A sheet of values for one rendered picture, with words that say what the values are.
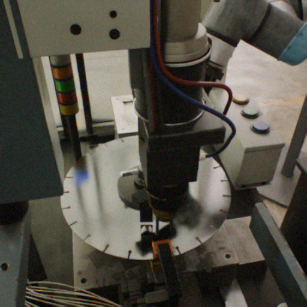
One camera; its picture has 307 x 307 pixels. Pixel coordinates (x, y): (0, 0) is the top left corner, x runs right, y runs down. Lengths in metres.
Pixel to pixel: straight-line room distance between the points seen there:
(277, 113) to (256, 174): 1.79
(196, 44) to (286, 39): 0.36
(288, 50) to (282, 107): 2.16
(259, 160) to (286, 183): 1.20
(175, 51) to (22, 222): 0.35
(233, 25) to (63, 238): 0.60
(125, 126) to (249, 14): 0.45
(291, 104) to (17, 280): 2.58
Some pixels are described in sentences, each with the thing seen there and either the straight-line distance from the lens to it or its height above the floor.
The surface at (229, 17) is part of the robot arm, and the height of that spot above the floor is 1.24.
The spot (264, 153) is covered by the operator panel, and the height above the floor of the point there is 0.87.
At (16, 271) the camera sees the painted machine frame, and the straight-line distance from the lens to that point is 0.51.
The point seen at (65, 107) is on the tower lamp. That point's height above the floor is 0.99.
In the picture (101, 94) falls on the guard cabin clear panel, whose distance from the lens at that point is 1.10.
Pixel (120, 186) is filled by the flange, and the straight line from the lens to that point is 0.69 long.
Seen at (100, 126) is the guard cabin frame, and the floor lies 0.79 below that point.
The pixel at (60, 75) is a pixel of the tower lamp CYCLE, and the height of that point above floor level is 1.07.
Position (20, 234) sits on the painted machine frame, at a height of 1.05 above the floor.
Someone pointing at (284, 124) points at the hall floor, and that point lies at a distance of 2.65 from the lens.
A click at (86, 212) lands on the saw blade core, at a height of 0.95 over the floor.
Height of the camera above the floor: 1.45
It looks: 42 degrees down
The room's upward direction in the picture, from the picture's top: straight up
